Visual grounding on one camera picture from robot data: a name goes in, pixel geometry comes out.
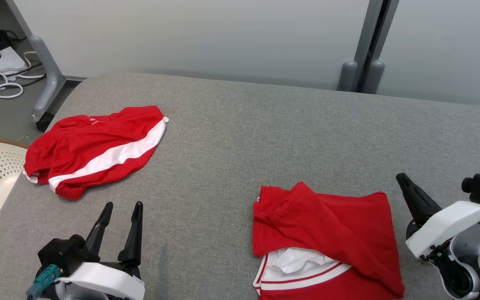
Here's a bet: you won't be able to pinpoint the grey tubular stand leg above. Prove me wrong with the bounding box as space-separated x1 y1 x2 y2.
6 0 87 125

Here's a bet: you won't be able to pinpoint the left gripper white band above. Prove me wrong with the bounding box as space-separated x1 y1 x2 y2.
56 201 146 300

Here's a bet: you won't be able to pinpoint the black floor cable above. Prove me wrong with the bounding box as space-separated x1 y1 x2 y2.
13 62 45 89

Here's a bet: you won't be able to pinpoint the red basketball jersey white sleeves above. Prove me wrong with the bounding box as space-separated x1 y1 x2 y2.
252 181 406 300

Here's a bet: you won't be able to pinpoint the grey partition frame post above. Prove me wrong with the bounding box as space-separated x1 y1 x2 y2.
363 0 401 95
338 0 384 93

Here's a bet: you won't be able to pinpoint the black caster wheel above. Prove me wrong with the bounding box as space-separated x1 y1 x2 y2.
36 112 55 132

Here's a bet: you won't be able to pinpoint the red shorts white stripe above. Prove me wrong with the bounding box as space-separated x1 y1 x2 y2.
22 105 170 201

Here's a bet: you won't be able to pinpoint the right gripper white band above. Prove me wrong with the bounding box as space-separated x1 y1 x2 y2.
396 173 480 259

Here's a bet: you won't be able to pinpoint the teal left camera connector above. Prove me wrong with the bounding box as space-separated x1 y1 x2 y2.
25 264 60 300

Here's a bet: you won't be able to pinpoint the white power strip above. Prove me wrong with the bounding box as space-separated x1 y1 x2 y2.
0 41 27 72

